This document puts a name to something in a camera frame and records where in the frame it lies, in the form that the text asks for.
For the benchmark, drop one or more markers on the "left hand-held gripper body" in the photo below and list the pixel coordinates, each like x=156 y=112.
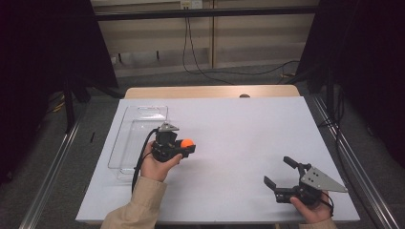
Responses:
x=165 y=146

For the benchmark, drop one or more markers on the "black curtain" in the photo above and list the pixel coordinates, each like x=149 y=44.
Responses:
x=366 y=63
x=31 y=63

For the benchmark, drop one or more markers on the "person's left hand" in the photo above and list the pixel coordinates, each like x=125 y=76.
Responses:
x=154 y=170

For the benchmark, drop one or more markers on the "metal floor rail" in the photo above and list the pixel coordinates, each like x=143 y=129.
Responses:
x=47 y=181
x=356 y=165

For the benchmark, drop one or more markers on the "person's right hand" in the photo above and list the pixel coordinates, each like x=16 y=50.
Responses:
x=315 y=212

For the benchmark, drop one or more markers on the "black horizontal bar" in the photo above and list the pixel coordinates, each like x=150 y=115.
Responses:
x=207 y=13

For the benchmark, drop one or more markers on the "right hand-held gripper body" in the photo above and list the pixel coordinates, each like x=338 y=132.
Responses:
x=320 y=182

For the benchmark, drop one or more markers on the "clear plastic bin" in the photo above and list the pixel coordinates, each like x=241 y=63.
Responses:
x=140 y=127

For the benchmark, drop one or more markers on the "orange ball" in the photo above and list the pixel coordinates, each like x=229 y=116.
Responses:
x=187 y=142

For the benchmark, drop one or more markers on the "white wall socket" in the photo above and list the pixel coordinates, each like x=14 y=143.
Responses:
x=191 y=4

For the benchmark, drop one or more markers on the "black stand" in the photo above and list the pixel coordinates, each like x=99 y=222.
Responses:
x=329 y=89
x=68 y=108

